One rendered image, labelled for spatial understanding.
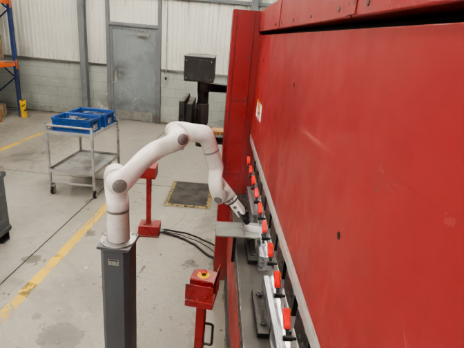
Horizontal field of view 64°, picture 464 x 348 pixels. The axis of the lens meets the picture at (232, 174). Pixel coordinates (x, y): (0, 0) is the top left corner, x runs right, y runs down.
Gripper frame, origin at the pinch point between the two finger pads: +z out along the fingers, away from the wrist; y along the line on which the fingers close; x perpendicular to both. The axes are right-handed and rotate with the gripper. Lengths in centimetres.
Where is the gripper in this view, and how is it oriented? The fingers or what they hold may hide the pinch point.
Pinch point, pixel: (246, 219)
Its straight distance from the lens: 229.9
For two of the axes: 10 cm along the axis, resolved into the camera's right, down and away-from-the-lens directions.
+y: -0.3, -3.4, 9.4
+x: -8.2, 5.5, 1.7
